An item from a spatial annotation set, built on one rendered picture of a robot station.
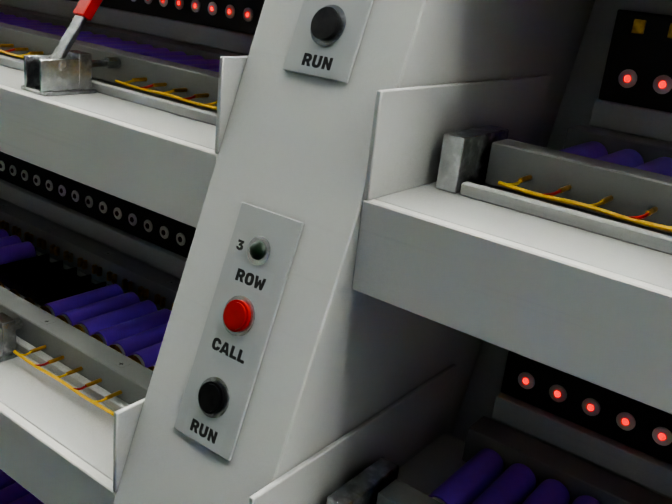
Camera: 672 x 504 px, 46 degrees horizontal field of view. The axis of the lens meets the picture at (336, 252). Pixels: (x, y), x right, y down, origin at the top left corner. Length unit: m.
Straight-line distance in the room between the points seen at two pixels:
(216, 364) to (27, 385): 0.19
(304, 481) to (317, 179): 0.15
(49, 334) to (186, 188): 0.18
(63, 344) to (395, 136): 0.29
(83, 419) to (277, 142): 0.22
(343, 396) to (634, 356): 0.15
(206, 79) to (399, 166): 0.19
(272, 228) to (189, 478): 0.13
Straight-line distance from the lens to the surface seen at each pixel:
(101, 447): 0.49
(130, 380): 0.51
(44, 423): 0.52
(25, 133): 0.56
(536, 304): 0.33
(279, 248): 0.38
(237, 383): 0.39
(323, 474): 0.42
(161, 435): 0.43
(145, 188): 0.47
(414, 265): 0.35
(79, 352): 0.55
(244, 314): 0.39
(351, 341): 0.39
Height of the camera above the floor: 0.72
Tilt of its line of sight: 4 degrees down
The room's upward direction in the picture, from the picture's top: 17 degrees clockwise
